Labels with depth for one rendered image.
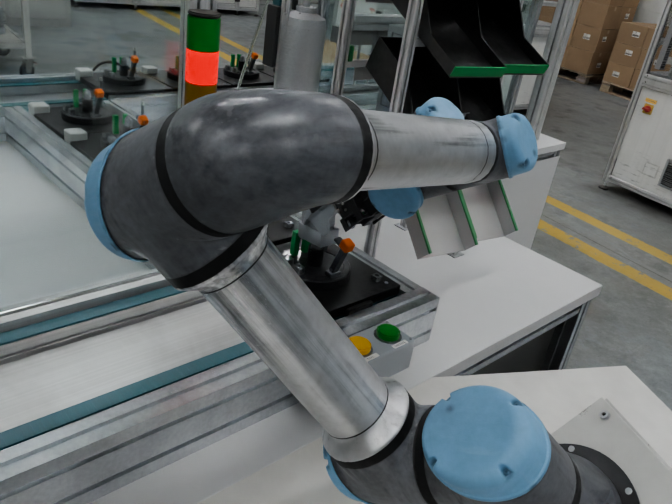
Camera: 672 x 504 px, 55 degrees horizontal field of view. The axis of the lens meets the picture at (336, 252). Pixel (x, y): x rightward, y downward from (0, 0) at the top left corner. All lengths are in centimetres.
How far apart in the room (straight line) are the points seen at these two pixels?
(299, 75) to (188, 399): 132
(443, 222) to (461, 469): 78
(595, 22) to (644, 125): 475
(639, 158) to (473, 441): 472
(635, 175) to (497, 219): 388
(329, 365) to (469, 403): 16
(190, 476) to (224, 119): 59
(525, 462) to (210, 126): 43
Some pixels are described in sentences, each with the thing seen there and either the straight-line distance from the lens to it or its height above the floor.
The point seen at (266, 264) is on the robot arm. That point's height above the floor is 127.
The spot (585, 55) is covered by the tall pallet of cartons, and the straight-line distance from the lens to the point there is 995.
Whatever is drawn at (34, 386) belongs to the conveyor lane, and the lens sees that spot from 104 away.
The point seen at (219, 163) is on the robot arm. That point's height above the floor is 140.
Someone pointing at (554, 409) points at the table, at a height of 86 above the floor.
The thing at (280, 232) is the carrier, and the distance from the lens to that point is 136.
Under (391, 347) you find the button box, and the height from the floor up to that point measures 96.
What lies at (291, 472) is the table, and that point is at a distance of 98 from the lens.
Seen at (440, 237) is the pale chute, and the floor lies 102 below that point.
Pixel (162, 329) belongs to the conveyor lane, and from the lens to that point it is 114.
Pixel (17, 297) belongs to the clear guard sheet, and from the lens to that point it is 112.
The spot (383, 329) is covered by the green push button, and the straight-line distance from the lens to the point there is 110.
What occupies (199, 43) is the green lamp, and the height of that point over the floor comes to 137.
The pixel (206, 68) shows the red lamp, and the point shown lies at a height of 134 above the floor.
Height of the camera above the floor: 157
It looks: 27 degrees down
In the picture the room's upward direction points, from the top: 9 degrees clockwise
